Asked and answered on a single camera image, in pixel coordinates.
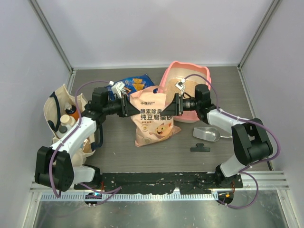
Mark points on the black bag clip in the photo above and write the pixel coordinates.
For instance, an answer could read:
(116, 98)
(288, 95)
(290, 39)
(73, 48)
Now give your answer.
(200, 148)

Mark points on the blue Doritos chip bag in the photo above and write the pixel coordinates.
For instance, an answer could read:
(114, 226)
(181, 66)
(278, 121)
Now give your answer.
(133, 84)

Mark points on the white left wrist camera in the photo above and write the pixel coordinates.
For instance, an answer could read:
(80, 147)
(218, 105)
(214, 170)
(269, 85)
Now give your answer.
(118, 88)

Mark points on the orange bottle in tote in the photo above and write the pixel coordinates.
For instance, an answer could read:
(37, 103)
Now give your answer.
(74, 113)

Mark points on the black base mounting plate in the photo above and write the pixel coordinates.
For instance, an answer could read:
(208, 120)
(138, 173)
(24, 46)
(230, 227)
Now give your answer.
(162, 182)

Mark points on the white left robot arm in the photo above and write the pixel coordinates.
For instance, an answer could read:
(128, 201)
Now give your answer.
(54, 167)

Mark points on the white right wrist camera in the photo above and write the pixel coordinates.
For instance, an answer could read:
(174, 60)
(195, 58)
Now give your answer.
(181, 86)

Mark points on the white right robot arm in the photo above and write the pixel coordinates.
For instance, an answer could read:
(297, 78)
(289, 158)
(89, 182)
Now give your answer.
(250, 140)

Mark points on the pink cat litter box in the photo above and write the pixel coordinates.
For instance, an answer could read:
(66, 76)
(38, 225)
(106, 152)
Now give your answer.
(179, 70)

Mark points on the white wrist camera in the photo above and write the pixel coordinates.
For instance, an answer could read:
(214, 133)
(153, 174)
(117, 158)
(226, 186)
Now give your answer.
(181, 86)
(118, 88)

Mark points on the pink cat litter bag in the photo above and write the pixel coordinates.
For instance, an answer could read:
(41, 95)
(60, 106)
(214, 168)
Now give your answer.
(151, 127)

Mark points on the metal litter scoop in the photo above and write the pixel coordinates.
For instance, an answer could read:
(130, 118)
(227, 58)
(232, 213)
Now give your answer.
(209, 134)

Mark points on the cream canvas tote bag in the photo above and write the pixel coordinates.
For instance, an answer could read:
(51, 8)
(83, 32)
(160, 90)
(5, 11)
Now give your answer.
(60, 112)

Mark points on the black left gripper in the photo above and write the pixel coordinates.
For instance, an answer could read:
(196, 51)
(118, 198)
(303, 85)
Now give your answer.
(127, 109)

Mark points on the grey-capped bottle in tote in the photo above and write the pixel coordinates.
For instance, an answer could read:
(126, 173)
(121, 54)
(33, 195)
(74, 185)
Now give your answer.
(63, 129)

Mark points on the white bottle in tote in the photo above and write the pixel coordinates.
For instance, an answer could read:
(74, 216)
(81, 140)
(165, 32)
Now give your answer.
(67, 120)

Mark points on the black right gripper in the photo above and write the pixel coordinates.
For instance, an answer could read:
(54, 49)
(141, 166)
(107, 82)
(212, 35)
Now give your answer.
(175, 108)

